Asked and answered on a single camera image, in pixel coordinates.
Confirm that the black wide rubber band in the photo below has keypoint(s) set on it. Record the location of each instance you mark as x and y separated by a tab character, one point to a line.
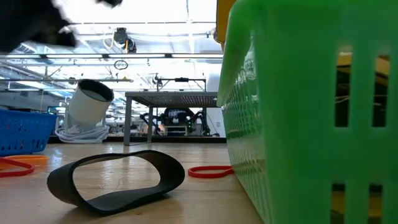
118	202

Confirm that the green plastic basket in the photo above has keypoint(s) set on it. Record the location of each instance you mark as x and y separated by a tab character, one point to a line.
295	124

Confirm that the black aluminium table frame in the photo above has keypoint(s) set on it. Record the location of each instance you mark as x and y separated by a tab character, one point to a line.
174	139

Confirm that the white cylindrical spotlight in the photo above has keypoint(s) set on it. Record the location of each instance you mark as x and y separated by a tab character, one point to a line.
87	109

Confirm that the grey perforated metal riser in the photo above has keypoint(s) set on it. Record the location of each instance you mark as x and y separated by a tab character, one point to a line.
174	99

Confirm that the blue plastic basket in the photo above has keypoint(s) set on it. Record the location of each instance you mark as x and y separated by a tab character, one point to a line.
25	133

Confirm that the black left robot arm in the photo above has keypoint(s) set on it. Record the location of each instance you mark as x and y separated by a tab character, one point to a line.
25	25

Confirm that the background robot station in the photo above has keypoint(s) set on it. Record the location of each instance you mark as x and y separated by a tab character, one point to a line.
180	116

